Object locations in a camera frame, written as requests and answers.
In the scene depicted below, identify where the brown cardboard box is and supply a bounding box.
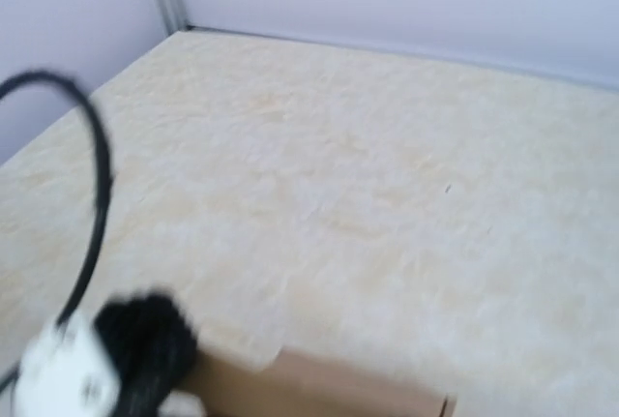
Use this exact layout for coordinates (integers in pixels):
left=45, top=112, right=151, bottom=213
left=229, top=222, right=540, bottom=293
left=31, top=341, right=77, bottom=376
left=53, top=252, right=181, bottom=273
left=179, top=348, right=457, bottom=417

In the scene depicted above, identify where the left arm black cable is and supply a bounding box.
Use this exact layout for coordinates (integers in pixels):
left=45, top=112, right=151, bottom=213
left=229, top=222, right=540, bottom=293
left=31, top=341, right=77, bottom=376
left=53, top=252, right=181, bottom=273
left=0, top=68, right=115, bottom=389

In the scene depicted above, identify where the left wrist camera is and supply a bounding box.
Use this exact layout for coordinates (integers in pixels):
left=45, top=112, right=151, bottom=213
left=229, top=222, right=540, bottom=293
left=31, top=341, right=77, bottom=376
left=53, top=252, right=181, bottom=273
left=11, top=291, right=197, bottom=416

